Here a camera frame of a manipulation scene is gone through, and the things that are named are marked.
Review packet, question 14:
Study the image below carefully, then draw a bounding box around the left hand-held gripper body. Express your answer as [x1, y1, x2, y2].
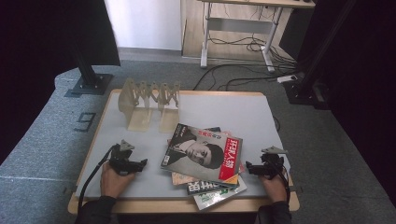
[107, 139, 138, 177]

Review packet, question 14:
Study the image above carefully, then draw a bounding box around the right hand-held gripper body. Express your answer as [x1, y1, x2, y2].
[261, 146, 289, 180]

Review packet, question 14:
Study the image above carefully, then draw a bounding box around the white green snow scene magazine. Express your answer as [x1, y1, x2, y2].
[193, 176, 248, 212]

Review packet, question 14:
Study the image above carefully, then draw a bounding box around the dark blue cover magazine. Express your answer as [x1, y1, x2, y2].
[186, 125, 241, 196]

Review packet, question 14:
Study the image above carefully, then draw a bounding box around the portrait cover magazine red label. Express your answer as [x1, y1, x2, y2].
[160, 122, 244, 185]

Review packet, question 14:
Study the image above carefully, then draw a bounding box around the translucent beige expandable book rack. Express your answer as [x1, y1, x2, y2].
[117, 77, 181, 134]

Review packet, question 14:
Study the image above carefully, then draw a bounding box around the person's left hand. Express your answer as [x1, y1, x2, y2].
[100, 161, 135, 199]

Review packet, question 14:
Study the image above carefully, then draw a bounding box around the person's right hand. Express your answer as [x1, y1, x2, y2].
[260, 175, 288, 203]

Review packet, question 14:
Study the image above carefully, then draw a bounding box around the black metal stand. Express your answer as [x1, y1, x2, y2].
[284, 0, 358, 110]
[64, 40, 114, 98]

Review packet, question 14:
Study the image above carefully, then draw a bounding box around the white power strip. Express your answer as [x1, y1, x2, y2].
[276, 74, 299, 84]

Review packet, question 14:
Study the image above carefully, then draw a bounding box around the black curtain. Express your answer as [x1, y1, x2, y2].
[279, 0, 396, 200]
[0, 0, 121, 164]

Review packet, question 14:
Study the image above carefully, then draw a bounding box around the white metal-legged desk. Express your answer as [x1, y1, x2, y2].
[199, 0, 316, 73]

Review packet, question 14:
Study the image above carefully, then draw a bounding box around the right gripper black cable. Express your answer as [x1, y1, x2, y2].
[275, 164, 292, 203]

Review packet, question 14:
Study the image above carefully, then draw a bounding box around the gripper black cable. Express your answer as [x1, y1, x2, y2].
[77, 144, 120, 217]
[275, 164, 292, 203]

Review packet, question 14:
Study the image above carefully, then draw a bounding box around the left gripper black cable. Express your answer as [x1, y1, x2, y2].
[77, 144, 120, 217]

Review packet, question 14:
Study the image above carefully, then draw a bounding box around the bundle of black floor cables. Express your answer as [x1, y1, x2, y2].
[192, 6, 300, 91]

